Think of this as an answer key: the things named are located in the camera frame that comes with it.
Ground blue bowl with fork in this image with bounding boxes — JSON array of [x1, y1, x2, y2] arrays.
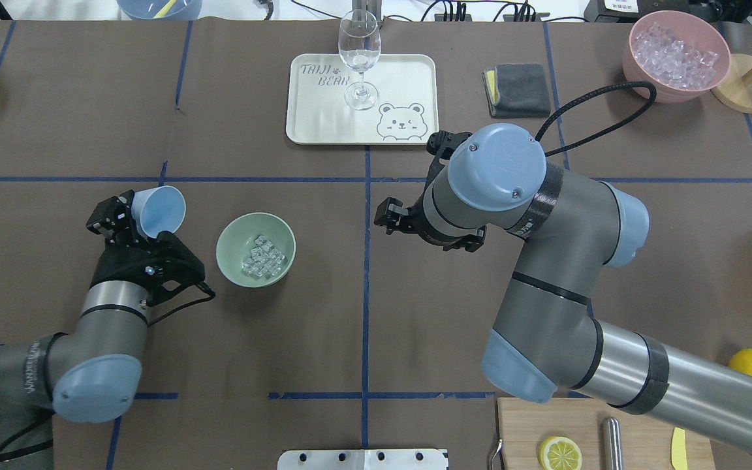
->
[[116, 1, 205, 21]]

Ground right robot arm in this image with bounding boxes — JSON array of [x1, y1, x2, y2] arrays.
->
[[374, 124, 752, 455]]

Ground yellow plastic knife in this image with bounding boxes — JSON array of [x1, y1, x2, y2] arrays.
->
[[670, 426, 689, 470]]

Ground grey yellow cloth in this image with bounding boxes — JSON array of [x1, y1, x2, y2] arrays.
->
[[482, 63, 551, 118]]

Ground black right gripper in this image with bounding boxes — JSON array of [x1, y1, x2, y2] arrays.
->
[[373, 131, 486, 253]]

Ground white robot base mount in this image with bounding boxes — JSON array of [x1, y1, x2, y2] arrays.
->
[[277, 448, 450, 469]]

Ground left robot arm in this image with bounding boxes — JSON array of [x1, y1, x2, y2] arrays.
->
[[0, 185, 215, 469]]

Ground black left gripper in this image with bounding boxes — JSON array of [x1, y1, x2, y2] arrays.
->
[[86, 191, 207, 307]]

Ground light blue cup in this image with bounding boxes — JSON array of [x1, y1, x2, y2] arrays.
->
[[131, 185, 186, 238]]

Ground clear glass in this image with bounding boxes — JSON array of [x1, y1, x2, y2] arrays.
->
[[337, 8, 381, 110]]

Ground steel muddler black cap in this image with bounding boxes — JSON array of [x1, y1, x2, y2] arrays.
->
[[603, 416, 624, 469]]

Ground wooden stand with bag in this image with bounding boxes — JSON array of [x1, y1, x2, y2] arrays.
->
[[710, 29, 752, 114]]

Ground half lemon slice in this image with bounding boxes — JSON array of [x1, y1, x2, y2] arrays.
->
[[537, 435, 583, 470]]

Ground cream bear tray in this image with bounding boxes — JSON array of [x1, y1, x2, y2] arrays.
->
[[285, 53, 439, 146]]

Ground clear ice cubes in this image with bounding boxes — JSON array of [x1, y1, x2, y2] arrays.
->
[[242, 234, 288, 279]]

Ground green bowl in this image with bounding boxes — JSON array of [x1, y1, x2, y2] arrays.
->
[[215, 212, 296, 288]]

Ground pink bowl with ice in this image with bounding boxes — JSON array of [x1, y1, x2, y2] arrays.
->
[[623, 10, 731, 104]]

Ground wooden cutting board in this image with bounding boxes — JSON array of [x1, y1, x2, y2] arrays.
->
[[497, 397, 717, 470]]

